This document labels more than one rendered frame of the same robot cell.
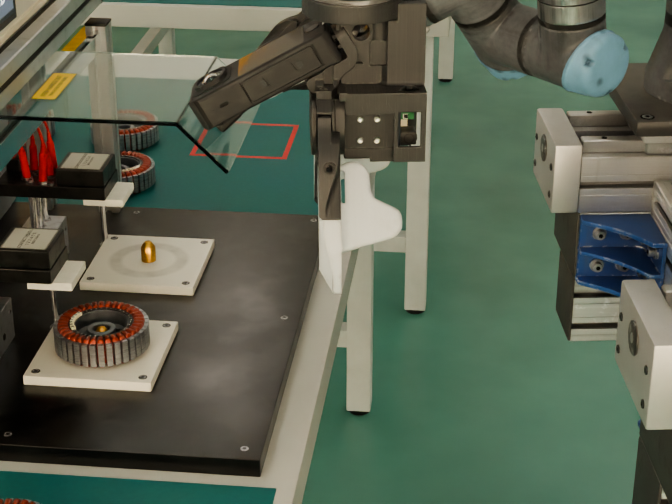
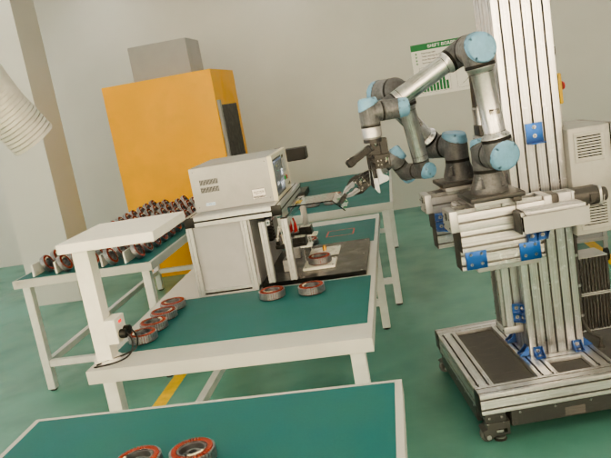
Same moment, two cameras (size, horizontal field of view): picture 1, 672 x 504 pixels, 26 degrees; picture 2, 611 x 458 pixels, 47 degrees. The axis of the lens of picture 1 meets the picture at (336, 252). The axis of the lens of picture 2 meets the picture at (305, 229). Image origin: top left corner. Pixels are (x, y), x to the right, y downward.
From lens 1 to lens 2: 1.68 m
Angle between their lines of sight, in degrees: 15
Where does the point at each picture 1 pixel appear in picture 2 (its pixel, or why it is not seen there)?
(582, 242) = (435, 220)
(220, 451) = (355, 270)
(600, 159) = (435, 197)
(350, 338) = (380, 303)
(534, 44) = (413, 169)
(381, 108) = (381, 157)
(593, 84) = (428, 174)
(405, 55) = (384, 147)
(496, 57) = (405, 176)
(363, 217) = (382, 177)
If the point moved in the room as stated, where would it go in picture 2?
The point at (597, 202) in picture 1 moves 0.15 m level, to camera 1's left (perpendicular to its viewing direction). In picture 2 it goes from (437, 209) to (406, 214)
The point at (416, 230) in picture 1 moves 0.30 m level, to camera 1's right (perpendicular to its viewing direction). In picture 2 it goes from (395, 274) to (437, 268)
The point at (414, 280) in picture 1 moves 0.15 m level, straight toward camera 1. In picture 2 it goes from (397, 293) to (398, 299)
